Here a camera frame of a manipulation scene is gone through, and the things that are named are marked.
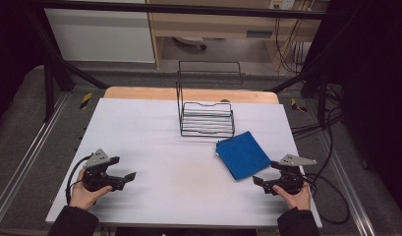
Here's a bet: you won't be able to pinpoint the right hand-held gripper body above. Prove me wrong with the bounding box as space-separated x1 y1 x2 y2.
262 153 317 197

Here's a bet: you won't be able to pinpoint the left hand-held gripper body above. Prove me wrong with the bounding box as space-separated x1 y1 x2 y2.
82 148 126 193

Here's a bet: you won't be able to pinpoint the blue cloth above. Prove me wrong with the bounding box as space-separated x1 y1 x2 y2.
215 130 272 181

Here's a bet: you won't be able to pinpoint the black wire rack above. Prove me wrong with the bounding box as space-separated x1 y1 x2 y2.
175 60 244 139

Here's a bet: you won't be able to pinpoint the person's right hand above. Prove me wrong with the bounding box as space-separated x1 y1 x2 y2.
271 183 312 211

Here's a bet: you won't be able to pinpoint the person's left hand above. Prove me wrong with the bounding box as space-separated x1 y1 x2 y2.
69 178 114 211

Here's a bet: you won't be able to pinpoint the white board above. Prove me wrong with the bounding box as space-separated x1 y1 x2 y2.
45 97 323 229

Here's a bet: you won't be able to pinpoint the yellow black tape strip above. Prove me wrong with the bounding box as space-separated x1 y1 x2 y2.
290 97 309 113
79 91 93 110

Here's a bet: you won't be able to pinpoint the black metal stand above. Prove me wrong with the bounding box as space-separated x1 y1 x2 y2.
266 55 330 130
26 9 109 123

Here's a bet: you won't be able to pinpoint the white cabinet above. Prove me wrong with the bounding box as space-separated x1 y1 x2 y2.
43 0 156 64

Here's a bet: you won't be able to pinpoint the black curtain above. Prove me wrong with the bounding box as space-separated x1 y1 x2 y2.
0 0 47 130
311 0 402 224

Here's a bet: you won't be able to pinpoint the white chair base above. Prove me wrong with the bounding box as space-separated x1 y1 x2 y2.
173 35 208 51

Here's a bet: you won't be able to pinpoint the beige wooden desk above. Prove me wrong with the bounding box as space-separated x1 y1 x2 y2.
145 0 330 71

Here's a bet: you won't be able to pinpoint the black metal crossbar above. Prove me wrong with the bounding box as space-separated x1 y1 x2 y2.
30 0 334 21

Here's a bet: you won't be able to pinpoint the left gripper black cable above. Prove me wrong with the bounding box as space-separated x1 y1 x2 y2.
65 155 91 207

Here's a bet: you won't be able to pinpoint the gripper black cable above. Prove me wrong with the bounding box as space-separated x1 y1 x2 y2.
65 155 91 207
301 171 351 226

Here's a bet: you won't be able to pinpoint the bundle of black floor cables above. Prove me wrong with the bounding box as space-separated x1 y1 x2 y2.
290 83 345 143

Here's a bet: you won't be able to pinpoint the aluminium floor rail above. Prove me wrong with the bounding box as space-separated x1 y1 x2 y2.
315 131 377 236
0 92 71 224

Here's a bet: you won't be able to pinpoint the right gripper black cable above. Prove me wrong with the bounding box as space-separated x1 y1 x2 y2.
301 171 351 226

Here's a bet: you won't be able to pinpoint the hanging desk cables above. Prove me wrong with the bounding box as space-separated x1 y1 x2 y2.
274 18 314 75

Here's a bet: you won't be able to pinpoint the white wall outlet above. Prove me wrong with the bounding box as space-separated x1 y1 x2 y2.
267 0 296 11

